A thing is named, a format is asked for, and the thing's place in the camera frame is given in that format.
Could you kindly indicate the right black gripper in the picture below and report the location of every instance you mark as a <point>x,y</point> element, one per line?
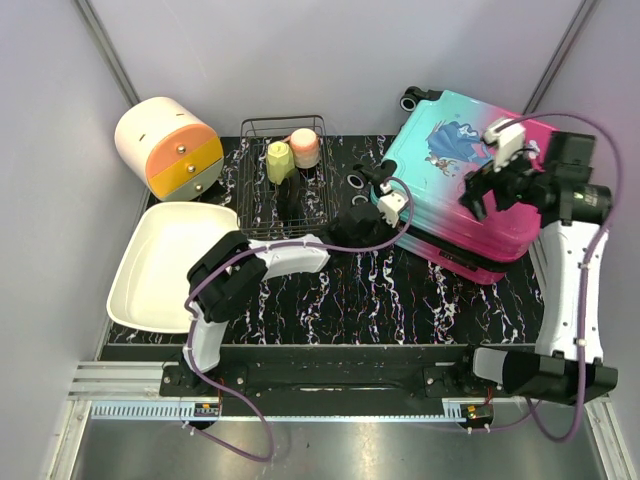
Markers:
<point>480,180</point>

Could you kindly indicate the pink ribbed cup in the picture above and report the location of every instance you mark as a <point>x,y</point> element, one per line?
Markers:
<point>304,144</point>

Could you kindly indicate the white rectangular tray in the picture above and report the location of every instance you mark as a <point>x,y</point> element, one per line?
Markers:
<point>150,286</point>

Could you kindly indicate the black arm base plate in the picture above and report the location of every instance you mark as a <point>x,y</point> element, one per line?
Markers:
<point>427,370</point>

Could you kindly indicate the aluminium frame rail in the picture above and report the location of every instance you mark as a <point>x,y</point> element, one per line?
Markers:
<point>171,390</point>

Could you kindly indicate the black object in basket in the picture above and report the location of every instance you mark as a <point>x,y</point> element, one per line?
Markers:
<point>288,198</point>

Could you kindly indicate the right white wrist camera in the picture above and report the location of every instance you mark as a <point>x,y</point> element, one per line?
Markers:
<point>506,137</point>

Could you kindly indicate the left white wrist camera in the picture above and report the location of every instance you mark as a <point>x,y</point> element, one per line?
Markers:
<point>391,203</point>

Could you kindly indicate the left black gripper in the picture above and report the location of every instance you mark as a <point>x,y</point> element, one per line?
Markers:
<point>389,231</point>

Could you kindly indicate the yellow faceted cup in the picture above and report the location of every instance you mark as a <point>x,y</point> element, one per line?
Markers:
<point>279,162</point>

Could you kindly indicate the black marble pattern mat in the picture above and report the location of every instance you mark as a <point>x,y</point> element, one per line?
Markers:
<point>391,297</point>

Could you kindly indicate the black wire basket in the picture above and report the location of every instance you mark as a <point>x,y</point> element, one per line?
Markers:
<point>303,203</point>

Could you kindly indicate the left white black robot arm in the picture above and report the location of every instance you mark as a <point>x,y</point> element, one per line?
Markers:
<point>223,281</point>

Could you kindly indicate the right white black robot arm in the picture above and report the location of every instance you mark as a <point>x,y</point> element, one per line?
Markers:
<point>567,364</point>

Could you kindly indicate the pink teal cartoon suitcase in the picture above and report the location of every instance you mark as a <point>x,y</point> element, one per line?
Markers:
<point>439,143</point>

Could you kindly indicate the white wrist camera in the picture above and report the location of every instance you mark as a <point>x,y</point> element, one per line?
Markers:
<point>391,203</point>
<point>506,137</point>

